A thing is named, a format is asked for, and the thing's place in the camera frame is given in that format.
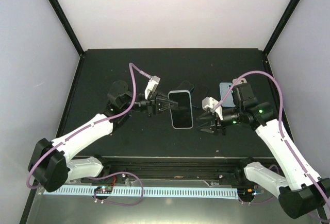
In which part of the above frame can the teal phone with ring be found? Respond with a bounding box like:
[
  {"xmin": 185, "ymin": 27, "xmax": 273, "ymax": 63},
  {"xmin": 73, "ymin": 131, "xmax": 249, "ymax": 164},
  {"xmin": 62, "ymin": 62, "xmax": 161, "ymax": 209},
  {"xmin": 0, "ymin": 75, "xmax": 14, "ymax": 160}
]
[{"xmin": 168, "ymin": 90, "xmax": 193, "ymax": 129}]

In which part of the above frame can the light blue phone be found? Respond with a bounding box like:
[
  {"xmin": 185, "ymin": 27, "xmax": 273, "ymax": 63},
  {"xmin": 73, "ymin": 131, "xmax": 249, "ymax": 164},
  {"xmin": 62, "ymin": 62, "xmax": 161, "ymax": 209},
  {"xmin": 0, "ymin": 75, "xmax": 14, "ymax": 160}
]
[{"xmin": 219, "ymin": 82, "xmax": 237, "ymax": 108}]

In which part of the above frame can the dark blue phone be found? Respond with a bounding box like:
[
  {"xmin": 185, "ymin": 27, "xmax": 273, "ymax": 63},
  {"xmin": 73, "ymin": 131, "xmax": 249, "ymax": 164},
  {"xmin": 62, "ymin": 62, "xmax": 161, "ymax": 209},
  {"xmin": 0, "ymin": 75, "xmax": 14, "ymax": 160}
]
[{"xmin": 192, "ymin": 84, "xmax": 208, "ymax": 108}]

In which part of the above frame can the teal phone from blue case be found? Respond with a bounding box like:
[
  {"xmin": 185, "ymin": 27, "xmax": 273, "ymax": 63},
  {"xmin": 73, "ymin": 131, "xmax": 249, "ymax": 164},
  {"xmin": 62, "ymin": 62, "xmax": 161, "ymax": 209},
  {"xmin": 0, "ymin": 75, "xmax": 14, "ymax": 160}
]
[{"xmin": 176, "ymin": 80, "xmax": 194, "ymax": 92}]

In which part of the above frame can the beige phone case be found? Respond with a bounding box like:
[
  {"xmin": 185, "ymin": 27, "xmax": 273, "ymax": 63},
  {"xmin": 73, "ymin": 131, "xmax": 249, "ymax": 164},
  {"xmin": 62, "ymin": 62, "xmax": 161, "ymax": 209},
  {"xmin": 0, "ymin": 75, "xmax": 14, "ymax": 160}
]
[{"xmin": 232, "ymin": 78, "xmax": 247, "ymax": 85}]

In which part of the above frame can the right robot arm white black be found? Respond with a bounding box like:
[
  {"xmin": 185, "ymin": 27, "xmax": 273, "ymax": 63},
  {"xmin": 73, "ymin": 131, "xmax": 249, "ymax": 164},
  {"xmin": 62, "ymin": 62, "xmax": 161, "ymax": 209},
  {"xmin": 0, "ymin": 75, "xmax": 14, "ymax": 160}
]
[{"xmin": 199, "ymin": 83, "xmax": 329, "ymax": 219}]

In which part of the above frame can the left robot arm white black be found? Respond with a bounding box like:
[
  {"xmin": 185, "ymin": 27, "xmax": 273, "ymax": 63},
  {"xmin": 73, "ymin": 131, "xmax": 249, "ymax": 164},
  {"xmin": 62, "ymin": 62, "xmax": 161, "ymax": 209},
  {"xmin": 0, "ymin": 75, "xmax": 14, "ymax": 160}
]
[{"xmin": 28, "ymin": 77, "xmax": 178, "ymax": 192}]

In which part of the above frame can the right circuit board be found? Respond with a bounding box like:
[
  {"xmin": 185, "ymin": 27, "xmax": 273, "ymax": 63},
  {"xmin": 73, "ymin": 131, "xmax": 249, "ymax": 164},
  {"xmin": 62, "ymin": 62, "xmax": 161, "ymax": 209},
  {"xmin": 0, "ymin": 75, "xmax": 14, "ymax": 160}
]
[{"xmin": 242, "ymin": 188, "xmax": 264, "ymax": 196}]

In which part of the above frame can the circuit board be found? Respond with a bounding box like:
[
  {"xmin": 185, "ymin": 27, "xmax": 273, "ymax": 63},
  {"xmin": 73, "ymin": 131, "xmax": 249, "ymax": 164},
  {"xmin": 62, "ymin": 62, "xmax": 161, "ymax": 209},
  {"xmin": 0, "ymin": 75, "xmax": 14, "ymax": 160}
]
[
  {"xmin": 94, "ymin": 186, "xmax": 113, "ymax": 194},
  {"xmin": 242, "ymin": 188, "xmax": 264, "ymax": 196}
]

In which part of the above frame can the left circuit board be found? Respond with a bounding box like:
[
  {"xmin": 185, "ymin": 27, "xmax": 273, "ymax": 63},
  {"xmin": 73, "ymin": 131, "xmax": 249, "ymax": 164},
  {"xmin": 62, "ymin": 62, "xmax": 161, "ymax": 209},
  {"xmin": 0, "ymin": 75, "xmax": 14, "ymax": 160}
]
[{"xmin": 94, "ymin": 186, "xmax": 113, "ymax": 194}]

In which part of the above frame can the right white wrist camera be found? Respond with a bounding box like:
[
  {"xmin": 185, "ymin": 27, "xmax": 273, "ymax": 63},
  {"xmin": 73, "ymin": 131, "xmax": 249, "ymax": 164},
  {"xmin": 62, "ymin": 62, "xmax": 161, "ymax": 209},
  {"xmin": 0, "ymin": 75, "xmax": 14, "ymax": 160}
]
[{"xmin": 202, "ymin": 97, "xmax": 223, "ymax": 120}]

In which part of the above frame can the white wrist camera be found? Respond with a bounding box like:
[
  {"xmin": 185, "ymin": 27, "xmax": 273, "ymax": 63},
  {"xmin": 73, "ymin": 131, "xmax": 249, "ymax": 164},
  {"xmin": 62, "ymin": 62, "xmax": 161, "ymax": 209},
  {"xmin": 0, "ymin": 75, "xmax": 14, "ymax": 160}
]
[
  {"xmin": 202, "ymin": 97, "xmax": 223, "ymax": 120},
  {"xmin": 144, "ymin": 76, "xmax": 160, "ymax": 100}
]

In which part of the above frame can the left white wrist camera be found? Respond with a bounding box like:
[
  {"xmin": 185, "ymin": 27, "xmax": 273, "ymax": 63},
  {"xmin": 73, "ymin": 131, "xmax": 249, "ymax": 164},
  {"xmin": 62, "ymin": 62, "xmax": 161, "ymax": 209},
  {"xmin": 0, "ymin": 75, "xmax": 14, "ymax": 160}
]
[{"xmin": 144, "ymin": 76, "xmax": 160, "ymax": 100}]

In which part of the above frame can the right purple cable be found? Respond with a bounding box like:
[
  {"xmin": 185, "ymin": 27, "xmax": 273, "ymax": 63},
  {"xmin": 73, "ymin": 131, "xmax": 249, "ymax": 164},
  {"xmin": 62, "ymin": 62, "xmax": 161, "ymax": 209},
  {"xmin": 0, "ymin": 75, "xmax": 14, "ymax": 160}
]
[{"xmin": 211, "ymin": 71, "xmax": 330, "ymax": 222}]

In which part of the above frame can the purple cable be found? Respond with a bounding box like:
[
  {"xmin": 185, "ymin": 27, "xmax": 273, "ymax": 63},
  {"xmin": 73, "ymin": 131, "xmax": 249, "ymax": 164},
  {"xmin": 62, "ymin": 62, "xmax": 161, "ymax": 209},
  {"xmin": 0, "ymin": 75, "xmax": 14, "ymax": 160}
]
[
  {"xmin": 26, "ymin": 62, "xmax": 155, "ymax": 206},
  {"xmin": 211, "ymin": 71, "xmax": 330, "ymax": 222}
]

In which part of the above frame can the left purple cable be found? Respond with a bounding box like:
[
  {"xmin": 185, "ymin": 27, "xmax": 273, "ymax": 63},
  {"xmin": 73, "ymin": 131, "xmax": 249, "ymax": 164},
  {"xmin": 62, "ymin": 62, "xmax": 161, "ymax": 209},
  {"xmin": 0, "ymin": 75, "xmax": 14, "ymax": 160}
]
[{"xmin": 26, "ymin": 62, "xmax": 155, "ymax": 206}]

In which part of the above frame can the light blue slotted cable duct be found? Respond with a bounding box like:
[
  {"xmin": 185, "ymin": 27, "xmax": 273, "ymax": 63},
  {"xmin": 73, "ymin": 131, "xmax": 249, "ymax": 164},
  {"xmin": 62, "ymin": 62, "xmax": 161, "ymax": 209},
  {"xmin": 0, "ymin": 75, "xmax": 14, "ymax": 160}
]
[{"xmin": 44, "ymin": 185, "xmax": 239, "ymax": 200}]

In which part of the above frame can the black aluminium front rail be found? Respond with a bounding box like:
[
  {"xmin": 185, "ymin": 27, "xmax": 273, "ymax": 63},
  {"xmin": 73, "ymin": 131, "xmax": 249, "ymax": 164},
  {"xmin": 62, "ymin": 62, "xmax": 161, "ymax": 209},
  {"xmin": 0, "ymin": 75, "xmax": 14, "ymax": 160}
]
[{"xmin": 38, "ymin": 157, "xmax": 314, "ymax": 183}]

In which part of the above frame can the left black frame post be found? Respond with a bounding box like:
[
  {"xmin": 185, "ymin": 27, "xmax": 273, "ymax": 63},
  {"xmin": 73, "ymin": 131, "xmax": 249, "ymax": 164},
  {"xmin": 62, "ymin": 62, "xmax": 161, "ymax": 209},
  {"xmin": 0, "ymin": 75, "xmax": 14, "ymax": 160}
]
[{"xmin": 48, "ymin": 0, "xmax": 85, "ymax": 57}]

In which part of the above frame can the black frame post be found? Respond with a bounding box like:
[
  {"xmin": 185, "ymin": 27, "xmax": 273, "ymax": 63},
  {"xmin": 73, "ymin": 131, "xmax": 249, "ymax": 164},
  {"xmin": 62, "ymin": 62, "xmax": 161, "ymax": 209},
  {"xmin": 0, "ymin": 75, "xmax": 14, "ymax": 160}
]
[
  {"xmin": 263, "ymin": 0, "xmax": 301, "ymax": 56},
  {"xmin": 48, "ymin": 0, "xmax": 85, "ymax": 57}
]

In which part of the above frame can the right black frame post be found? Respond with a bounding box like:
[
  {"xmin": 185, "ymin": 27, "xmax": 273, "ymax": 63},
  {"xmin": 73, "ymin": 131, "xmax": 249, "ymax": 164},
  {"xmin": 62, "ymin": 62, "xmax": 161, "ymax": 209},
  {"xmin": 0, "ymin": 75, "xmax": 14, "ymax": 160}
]
[{"xmin": 263, "ymin": 0, "xmax": 301, "ymax": 56}]

